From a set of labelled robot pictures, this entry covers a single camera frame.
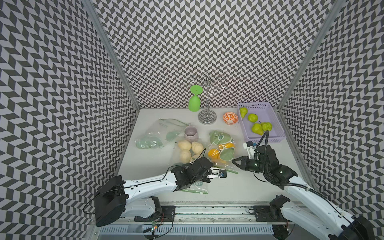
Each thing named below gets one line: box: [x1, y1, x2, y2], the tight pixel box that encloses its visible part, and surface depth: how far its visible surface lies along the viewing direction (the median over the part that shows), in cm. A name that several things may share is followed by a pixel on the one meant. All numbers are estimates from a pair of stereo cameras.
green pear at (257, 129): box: [251, 123, 264, 136], surface depth 104 cm
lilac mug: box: [184, 123, 199, 142], surface depth 99 cm
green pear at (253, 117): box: [247, 113, 259, 123], surface depth 108 cm
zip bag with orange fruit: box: [207, 130, 239, 175], surface depth 86 cm
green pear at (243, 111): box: [239, 107, 248, 119], surface depth 113 cm
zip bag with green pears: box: [135, 118, 191, 149], surface depth 104 cm
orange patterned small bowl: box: [222, 112, 239, 125], surface depth 110 cm
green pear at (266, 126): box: [261, 122, 273, 131], surface depth 103 cm
